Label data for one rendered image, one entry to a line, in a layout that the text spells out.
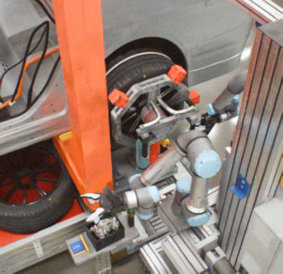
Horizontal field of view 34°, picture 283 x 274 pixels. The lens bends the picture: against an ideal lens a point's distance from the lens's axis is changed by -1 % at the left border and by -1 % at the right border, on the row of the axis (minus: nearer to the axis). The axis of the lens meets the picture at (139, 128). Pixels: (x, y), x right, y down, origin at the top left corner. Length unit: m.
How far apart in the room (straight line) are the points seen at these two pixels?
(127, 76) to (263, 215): 1.21
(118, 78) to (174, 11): 0.53
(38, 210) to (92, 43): 1.36
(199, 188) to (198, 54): 1.29
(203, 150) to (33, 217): 1.41
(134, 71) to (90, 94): 0.69
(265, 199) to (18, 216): 1.58
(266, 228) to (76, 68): 1.10
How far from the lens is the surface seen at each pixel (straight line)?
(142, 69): 2.85
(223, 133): 4.14
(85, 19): 1.97
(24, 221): 3.09
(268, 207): 2.19
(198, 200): 2.26
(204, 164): 2.01
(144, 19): 2.81
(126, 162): 3.57
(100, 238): 2.83
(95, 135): 2.41
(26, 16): 3.70
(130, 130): 3.18
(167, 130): 2.94
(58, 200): 3.08
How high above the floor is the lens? 2.98
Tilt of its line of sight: 46 degrees down
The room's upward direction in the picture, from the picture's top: straight up
